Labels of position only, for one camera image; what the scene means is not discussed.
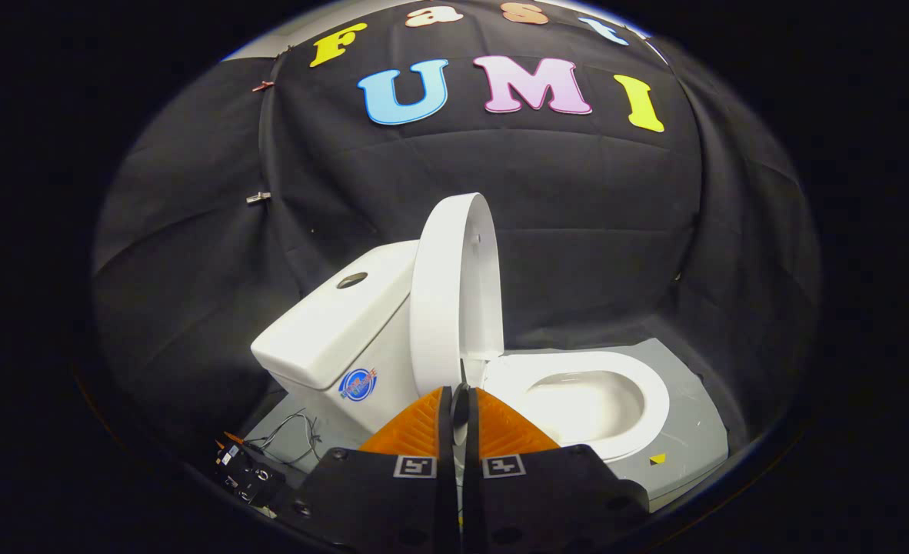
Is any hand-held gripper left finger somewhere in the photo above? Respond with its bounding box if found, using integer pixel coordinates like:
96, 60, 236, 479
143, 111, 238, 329
289, 386, 460, 552

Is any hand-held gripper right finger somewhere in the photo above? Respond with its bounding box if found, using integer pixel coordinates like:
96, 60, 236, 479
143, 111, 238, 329
461, 386, 651, 552

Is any white toilet seat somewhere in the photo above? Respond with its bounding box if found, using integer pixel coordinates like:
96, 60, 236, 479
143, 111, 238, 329
481, 351, 671, 463

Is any white ceramic toilet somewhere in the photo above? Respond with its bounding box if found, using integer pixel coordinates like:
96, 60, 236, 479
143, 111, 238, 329
250, 239, 648, 455

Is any small dark electronic box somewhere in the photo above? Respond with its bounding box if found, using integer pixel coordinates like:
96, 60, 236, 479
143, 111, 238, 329
215, 439, 288, 507

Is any grey base platform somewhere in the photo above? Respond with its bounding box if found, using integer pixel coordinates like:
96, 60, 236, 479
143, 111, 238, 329
243, 337, 731, 512

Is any black backdrop cloth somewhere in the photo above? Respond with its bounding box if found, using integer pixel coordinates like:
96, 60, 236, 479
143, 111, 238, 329
92, 0, 821, 482

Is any thin black cable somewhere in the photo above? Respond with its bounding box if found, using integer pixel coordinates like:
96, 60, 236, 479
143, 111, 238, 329
253, 409, 323, 466

